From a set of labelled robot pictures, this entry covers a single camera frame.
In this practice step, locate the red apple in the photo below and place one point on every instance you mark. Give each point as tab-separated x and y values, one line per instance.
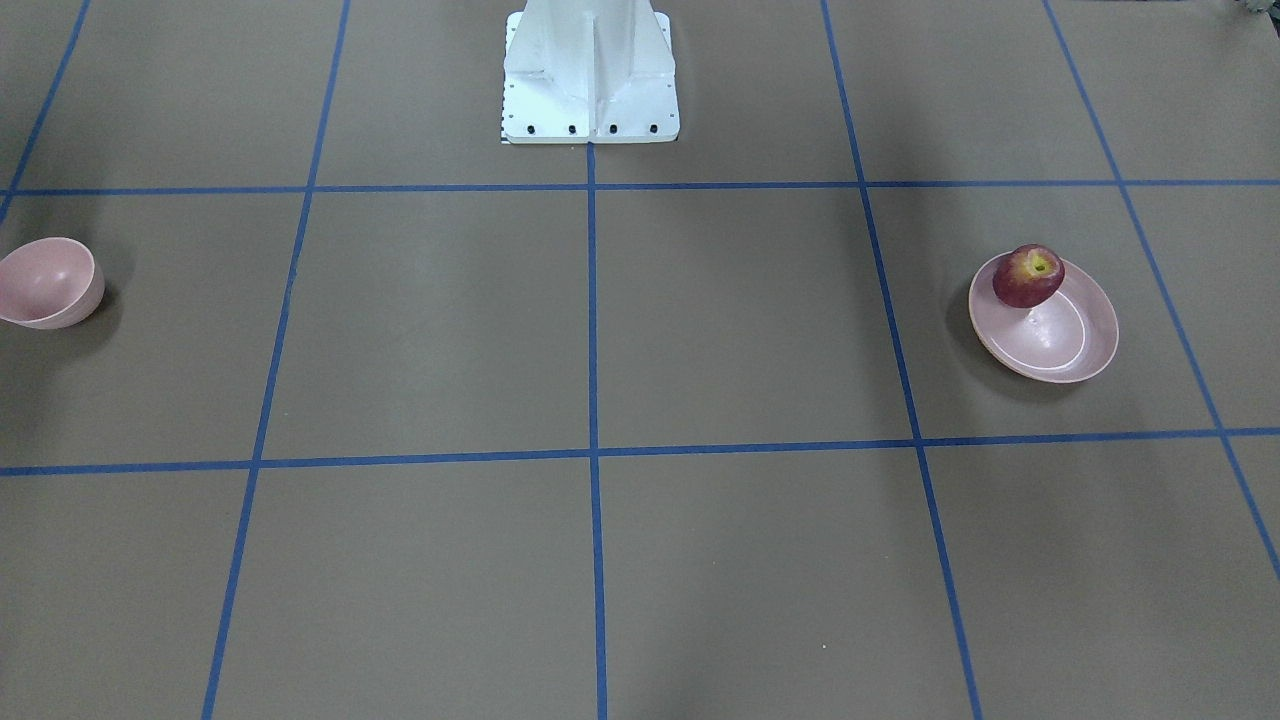
1028	276

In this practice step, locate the pink plate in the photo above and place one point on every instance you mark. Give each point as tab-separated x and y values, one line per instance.
1070	337

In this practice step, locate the pink bowl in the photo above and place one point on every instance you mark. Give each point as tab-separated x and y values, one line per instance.
50	284

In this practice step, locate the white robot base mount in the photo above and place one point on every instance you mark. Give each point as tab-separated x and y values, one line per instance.
589	72

